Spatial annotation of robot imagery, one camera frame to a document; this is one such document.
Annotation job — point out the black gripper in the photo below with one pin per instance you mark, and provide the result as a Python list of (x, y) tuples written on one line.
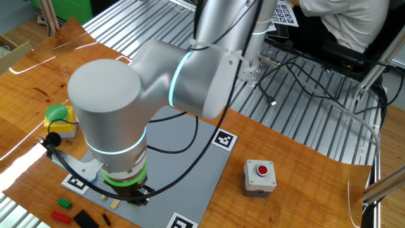
[(129, 191)]

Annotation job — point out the tan Lego plate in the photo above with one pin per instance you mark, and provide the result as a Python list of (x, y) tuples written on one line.
[(114, 204)]

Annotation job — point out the green Lego brick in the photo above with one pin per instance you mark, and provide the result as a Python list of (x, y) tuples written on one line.
[(64, 203)]

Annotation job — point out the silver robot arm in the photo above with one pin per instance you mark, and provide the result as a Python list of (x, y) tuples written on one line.
[(107, 104)]

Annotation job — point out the small black Lego brick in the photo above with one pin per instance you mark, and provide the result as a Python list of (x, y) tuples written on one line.
[(106, 219)]

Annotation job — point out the black Lego plate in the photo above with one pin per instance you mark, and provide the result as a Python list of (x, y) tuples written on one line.
[(85, 219)]

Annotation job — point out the grey Lego baseplate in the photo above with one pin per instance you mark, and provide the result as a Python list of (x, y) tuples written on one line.
[(190, 177)]

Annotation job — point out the red Lego brick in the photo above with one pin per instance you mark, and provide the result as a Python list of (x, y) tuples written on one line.
[(61, 217)]

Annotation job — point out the black white fiducial marker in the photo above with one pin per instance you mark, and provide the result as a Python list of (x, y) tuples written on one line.
[(225, 140), (74, 184)]

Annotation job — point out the fiducial marker with C pattern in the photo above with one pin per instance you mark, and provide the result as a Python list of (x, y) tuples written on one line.
[(182, 222)]

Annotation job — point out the yellow and grey button box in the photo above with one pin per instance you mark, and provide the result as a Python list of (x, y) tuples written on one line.
[(60, 122)]

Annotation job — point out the grey box with red button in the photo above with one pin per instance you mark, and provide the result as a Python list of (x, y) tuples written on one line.
[(257, 180)]

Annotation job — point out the wood grain mat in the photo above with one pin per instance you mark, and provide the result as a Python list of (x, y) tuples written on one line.
[(284, 152)]

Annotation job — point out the open cardboard box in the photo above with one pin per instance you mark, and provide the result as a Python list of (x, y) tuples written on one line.
[(14, 54)]

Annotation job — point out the green box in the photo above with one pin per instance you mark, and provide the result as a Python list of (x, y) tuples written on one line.
[(72, 9)]

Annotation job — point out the wooden stick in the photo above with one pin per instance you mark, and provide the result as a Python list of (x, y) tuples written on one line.
[(46, 16), (53, 16)]

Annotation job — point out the printed marker calibration sheet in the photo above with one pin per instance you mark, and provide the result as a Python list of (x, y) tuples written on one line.
[(284, 12)]

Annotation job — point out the black office chair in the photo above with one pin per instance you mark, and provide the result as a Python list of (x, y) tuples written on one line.
[(332, 55)]

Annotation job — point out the aluminium profile bar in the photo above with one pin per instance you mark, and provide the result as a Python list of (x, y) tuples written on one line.
[(386, 187)]

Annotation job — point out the person in white shirt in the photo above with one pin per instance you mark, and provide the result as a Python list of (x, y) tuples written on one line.
[(351, 25)]

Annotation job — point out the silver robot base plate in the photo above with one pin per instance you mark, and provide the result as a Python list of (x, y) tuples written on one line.
[(253, 74)]

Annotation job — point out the aluminium frame post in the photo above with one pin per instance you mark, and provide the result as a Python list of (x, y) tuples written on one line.
[(373, 73)]

